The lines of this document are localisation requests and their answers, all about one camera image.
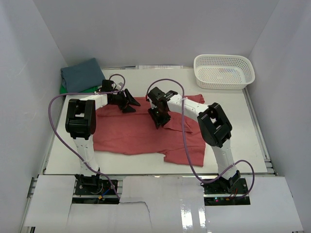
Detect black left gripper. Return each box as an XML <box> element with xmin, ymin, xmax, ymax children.
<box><xmin>110</xmin><ymin>88</ymin><xmax>140</xmax><ymax>114</ymax></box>

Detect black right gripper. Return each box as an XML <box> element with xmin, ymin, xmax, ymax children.
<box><xmin>149</xmin><ymin>105</ymin><xmax>172</xmax><ymax>129</ymax></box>

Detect red t shirt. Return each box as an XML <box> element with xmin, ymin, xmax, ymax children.
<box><xmin>93</xmin><ymin>97</ymin><xmax>206</xmax><ymax>167</ymax></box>

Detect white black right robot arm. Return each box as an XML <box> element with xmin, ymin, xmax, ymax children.
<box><xmin>146</xmin><ymin>87</ymin><xmax>241</xmax><ymax>194</ymax></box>

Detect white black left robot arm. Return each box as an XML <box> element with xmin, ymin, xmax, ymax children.
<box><xmin>65</xmin><ymin>80</ymin><xmax>140</xmax><ymax>172</ymax></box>

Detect folded blue t shirt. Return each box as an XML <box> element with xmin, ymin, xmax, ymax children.
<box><xmin>61</xmin><ymin>58</ymin><xmax>105</xmax><ymax>90</ymax></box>

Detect folded green t shirt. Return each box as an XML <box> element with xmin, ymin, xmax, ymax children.
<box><xmin>59</xmin><ymin>85</ymin><xmax>100</xmax><ymax>94</ymax></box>

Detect white perforated plastic basket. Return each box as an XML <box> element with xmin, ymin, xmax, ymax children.
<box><xmin>193</xmin><ymin>54</ymin><xmax>255</xmax><ymax>90</ymax></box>

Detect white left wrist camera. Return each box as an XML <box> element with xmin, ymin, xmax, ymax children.
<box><xmin>115</xmin><ymin>83</ymin><xmax>123</xmax><ymax>90</ymax></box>

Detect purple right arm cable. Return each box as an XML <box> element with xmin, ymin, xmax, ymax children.
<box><xmin>145</xmin><ymin>79</ymin><xmax>256</xmax><ymax>200</ymax></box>

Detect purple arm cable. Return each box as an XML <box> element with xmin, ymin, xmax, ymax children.
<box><xmin>145</xmin><ymin>79</ymin><xmax>256</xmax><ymax>200</ymax></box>
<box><xmin>48</xmin><ymin>74</ymin><xmax>126</xmax><ymax>200</ymax></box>

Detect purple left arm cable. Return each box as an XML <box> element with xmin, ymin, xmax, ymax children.
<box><xmin>48</xmin><ymin>74</ymin><xmax>126</xmax><ymax>200</ymax></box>

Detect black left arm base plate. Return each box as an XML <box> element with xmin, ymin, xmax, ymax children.
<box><xmin>72</xmin><ymin>179</ymin><xmax>120</xmax><ymax>204</ymax></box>

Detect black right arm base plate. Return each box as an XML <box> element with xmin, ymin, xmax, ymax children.
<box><xmin>200</xmin><ymin>178</ymin><xmax>251</xmax><ymax>206</ymax></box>

